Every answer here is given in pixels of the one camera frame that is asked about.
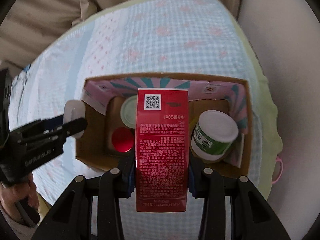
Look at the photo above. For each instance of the white earbuds case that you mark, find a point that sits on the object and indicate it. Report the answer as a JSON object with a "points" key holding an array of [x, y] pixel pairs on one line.
{"points": [[74, 112]]}

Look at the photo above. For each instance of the checked blue pink blanket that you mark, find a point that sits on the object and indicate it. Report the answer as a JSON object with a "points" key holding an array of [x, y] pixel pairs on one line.
{"points": [[41, 91]]}

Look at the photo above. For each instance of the light green mattress pad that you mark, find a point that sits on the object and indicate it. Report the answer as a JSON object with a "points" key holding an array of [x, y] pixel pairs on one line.
{"points": [[262, 104]]}

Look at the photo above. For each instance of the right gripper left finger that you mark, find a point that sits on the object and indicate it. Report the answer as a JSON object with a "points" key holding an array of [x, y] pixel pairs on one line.
{"points": [[71, 215]]}

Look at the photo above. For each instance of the pink ring handle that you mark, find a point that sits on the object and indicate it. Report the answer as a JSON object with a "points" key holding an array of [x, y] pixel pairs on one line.
{"points": [[278, 170]]}

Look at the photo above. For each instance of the red lid jar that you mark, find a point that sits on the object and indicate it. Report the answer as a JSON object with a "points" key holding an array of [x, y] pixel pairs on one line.
{"points": [[122, 139]]}

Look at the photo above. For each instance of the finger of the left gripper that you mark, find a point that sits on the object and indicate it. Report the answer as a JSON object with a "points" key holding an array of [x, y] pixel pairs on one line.
{"points": [[57, 129], [52, 122]]}

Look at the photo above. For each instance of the green white jar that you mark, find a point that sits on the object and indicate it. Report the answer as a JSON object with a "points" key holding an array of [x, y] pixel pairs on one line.
{"points": [[213, 135]]}

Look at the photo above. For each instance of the pale green lid jar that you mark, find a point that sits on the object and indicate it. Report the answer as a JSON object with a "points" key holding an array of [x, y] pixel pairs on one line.
{"points": [[128, 112]]}

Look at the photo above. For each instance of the cardboard organizer box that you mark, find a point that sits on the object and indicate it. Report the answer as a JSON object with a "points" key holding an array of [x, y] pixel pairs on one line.
{"points": [[104, 96]]}

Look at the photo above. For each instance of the red carton box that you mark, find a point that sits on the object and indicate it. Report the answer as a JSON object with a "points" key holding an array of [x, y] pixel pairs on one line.
{"points": [[162, 150]]}

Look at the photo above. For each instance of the beige sofa cushion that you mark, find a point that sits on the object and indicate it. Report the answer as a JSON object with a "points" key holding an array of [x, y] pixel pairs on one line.
{"points": [[32, 25]]}

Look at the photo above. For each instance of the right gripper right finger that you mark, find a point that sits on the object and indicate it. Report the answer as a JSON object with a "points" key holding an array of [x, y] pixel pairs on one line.
{"points": [[251, 215]]}

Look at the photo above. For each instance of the person left hand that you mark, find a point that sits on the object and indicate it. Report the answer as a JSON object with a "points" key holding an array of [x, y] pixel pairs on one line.
{"points": [[12, 195]]}

